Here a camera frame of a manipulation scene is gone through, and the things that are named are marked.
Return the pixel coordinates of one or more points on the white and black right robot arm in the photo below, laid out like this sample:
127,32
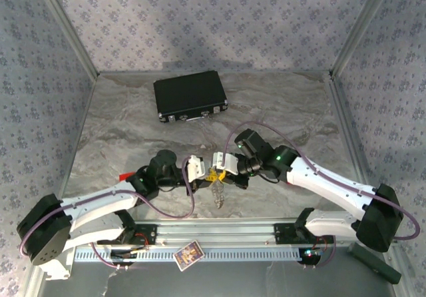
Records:
326,180

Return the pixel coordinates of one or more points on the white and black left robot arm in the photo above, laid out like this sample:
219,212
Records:
100,200

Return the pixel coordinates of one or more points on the small red object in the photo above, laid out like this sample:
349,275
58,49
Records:
125,176

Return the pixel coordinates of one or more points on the colourful playing card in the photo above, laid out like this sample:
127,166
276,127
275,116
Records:
189,255

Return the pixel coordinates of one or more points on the black hard case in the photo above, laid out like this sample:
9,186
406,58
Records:
189,94

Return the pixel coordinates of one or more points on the dark green block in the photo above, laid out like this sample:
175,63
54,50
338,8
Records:
372,263

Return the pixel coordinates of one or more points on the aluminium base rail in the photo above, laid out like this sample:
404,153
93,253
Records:
213,232

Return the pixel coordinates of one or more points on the aluminium table edge rail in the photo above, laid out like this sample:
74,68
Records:
78,144
353,144

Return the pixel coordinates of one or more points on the aluminium frame post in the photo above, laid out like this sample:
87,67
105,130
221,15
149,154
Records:
358,27

